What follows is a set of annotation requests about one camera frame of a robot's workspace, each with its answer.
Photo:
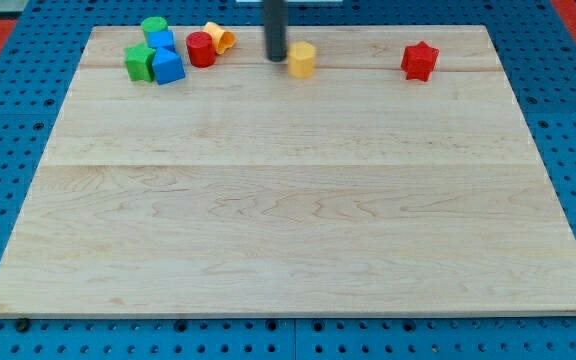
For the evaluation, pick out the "light wooden board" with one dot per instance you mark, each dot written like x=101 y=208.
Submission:
x=243 y=192

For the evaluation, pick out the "yellow hexagonal block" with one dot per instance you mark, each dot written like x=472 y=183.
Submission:
x=301 y=59

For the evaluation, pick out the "orange heart block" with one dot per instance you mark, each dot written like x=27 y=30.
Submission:
x=222 y=39

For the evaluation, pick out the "red cylinder block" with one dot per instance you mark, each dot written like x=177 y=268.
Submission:
x=200 y=49

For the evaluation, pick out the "blue triangular block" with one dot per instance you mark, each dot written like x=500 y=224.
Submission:
x=167 y=66

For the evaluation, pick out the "red star block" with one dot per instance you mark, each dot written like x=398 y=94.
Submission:
x=419 y=60

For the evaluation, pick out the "blue cube block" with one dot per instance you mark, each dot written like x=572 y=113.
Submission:
x=161 y=39

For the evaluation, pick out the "green star block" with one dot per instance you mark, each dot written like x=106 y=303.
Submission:
x=138 y=62

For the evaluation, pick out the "green cylinder block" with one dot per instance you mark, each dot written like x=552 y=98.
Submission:
x=154 y=28

